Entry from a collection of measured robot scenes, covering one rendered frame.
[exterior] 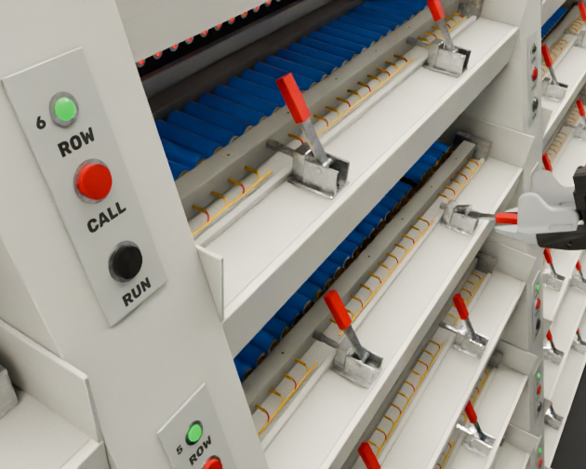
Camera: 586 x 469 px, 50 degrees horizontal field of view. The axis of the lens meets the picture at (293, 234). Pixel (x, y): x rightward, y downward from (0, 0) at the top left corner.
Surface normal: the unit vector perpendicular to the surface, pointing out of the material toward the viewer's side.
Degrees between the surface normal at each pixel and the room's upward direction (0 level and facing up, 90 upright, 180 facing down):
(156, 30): 108
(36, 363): 90
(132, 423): 90
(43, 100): 90
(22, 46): 90
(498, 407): 18
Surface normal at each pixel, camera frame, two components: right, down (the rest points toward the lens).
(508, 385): 0.06, -0.77
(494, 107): -0.54, 0.51
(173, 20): 0.84, 0.38
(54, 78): 0.82, 0.13
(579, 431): -0.20, -0.85
